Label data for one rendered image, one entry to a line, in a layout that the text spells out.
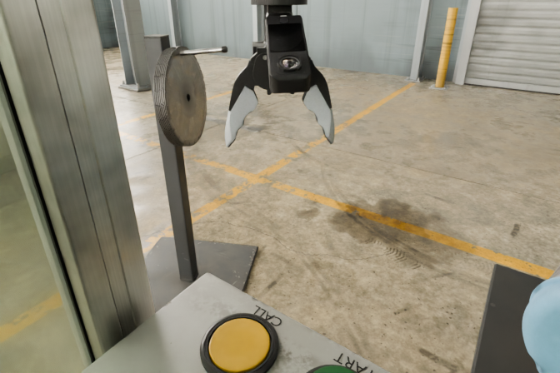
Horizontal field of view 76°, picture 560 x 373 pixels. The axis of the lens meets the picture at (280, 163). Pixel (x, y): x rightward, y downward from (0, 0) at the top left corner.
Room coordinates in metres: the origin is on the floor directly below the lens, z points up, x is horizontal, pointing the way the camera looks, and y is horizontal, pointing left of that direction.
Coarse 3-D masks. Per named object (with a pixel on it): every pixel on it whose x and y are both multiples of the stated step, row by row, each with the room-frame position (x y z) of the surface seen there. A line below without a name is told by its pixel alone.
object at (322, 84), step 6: (312, 66) 0.47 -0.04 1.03; (312, 72) 0.47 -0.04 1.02; (318, 72) 0.47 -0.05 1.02; (312, 78) 0.47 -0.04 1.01; (318, 78) 0.47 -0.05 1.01; (324, 78) 0.47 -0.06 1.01; (312, 84) 0.47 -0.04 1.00; (318, 84) 0.47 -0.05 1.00; (324, 84) 0.47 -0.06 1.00; (324, 90) 0.47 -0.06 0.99; (324, 96) 0.47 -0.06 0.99; (330, 102) 0.47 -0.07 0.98; (330, 108) 0.47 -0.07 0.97
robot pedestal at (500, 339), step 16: (496, 272) 0.40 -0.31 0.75; (512, 272) 0.40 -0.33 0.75; (496, 288) 0.37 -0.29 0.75; (512, 288) 0.37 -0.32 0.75; (528, 288) 0.37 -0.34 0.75; (496, 304) 0.34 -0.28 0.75; (512, 304) 0.34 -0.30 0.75; (496, 320) 0.32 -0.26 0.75; (512, 320) 0.32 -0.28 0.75; (480, 336) 0.29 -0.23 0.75; (496, 336) 0.29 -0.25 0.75; (512, 336) 0.29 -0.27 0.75; (480, 352) 0.27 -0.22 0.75; (496, 352) 0.27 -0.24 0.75; (512, 352) 0.27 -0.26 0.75; (480, 368) 0.25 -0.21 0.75; (496, 368) 0.25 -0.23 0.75; (512, 368) 0.25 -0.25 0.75; (528, 368) 0.25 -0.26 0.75
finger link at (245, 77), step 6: (246, 66) 0.47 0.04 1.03; (252, 66) 0.46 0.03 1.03; (240, 72) 0.47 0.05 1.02; (246, 72) 0.46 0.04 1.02; (240, 78) 0.46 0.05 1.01; (246, 78) 0.46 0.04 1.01; (252, 78) 0.46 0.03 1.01; (234, 84) 0.46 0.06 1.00; (240, 84) 0.46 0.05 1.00; (246, 84) 0.46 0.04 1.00; (252, 84) 0.46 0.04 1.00; (234, 90) 0.46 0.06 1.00; (240, 90) 0.46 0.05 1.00; (234, 96) 0.46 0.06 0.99; (234, 102) 0.46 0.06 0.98; (228, 108) 0.46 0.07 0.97
